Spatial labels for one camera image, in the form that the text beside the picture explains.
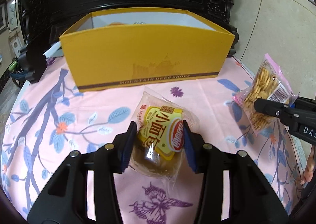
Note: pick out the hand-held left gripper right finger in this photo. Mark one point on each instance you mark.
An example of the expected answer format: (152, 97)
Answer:
(188, 149)

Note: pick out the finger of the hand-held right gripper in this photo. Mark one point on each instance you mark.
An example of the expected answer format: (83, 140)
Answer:
(269, 106)

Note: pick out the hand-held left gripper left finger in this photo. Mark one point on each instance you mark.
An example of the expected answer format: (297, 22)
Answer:
(128, 149)

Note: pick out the pink cracker packet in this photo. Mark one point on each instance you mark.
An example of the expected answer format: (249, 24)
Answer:
(259, 88)

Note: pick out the small bread packet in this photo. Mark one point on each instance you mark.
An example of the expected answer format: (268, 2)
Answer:
(160, 127)

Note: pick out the yellow cardboard box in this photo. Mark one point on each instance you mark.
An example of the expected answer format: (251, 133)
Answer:
(148, 51)

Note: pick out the person's right hand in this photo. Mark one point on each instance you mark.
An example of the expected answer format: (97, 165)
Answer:
(309, 167)

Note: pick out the pink floral printed tablecloth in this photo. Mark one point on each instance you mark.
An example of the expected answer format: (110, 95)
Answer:
(98, 105)

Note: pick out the white paper sheet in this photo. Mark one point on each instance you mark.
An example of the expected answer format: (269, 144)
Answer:
(53, 50)

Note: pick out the green plastic object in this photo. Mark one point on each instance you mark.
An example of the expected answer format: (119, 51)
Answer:
(12, 66)

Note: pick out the small framed picture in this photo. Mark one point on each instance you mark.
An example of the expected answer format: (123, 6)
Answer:
(14, 42)

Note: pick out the framed picture white mat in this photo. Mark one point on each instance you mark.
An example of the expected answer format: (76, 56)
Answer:
(11, 14)

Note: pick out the large framed picture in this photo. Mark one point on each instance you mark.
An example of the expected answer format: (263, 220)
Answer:
(2, 17)

